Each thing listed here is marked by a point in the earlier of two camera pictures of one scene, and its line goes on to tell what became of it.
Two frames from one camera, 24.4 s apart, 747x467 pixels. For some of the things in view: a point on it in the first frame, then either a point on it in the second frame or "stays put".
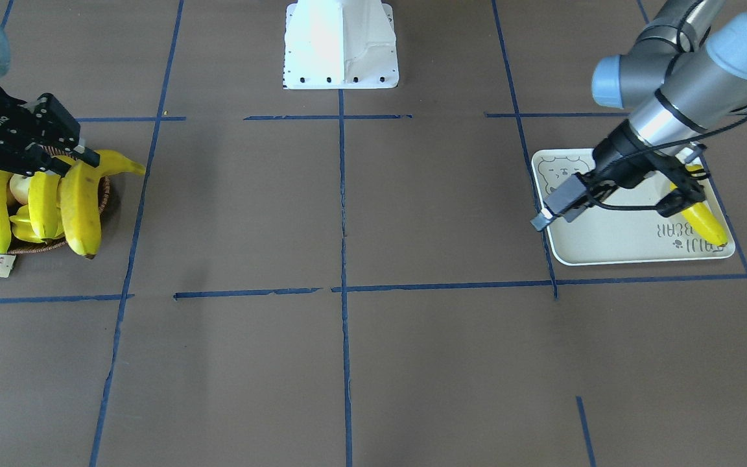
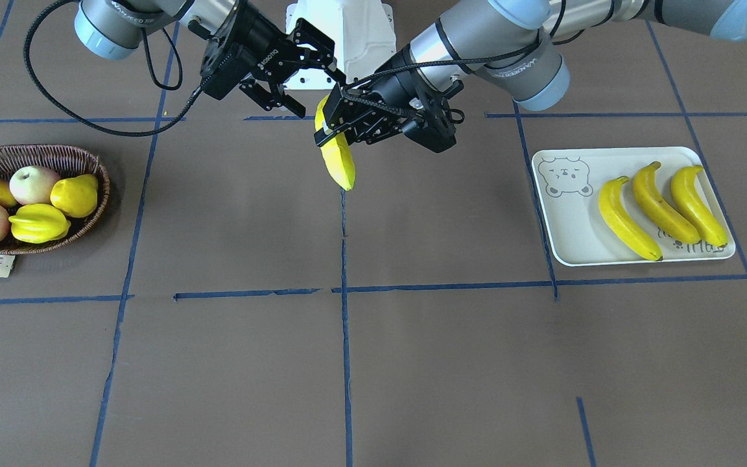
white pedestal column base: x=340 y=44 stays put
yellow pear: x=19 y=185 to x=76 y=196
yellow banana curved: x=79 y=187 to x=661 y=207
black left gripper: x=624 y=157 to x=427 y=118
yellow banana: x=702 y=216 stays put
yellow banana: x=43 y=205 to x=620 y=220
